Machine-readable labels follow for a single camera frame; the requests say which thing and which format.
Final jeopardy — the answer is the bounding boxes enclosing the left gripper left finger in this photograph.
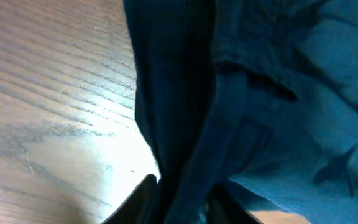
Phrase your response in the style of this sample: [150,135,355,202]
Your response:
[102,174,157,224]

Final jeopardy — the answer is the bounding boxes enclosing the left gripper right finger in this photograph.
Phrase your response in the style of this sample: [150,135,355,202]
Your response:
[206,184,262,224]

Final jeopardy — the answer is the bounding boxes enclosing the navy blue shorts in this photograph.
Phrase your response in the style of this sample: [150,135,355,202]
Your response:
[124,0,358,223]

